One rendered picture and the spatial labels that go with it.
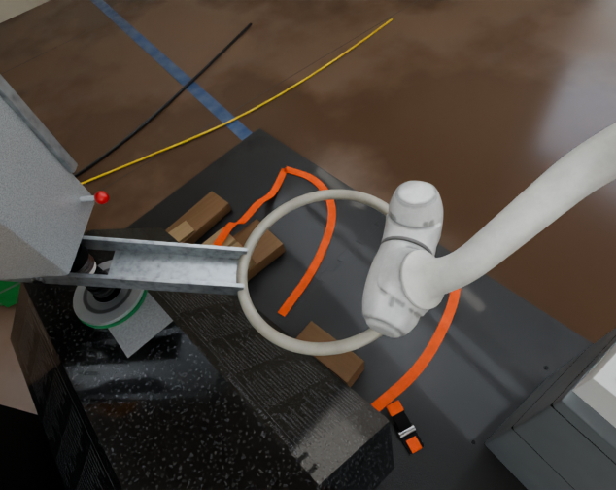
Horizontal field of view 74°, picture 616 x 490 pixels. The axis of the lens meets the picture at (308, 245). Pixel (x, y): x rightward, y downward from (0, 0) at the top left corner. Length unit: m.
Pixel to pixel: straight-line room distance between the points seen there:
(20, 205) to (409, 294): 0.74
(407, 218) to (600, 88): 2.67
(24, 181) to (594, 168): 0.96
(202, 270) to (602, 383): 0.97
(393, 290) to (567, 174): 0.30
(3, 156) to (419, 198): 0.76
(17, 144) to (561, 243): 2.23
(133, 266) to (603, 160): 1.03
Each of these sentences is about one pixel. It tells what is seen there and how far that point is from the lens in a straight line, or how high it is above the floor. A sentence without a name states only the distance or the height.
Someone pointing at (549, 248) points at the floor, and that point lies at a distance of 2.38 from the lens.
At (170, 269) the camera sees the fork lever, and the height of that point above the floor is 0.97.
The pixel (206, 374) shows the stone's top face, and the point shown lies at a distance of 1.14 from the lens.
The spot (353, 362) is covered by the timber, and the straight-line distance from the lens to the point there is 1.81.
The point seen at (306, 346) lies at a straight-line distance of 0.98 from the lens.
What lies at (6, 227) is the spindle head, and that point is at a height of 1.34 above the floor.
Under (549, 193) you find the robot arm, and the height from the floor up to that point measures 1.41.
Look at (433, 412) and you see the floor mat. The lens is 1.91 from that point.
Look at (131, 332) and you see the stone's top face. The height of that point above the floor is 0.85.
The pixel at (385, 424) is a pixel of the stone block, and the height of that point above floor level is 0.62.
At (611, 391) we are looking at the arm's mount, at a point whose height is 0.91.
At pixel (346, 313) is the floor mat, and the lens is 2.02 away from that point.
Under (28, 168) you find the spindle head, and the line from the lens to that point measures 0.99.
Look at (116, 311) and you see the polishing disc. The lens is 1.29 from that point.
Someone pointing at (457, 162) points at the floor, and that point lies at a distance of 2.62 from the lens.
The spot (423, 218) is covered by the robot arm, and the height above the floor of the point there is 1.26.
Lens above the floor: 1.87
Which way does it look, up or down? 57 degrees down
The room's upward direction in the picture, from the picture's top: 14 degrees counter-clockwise
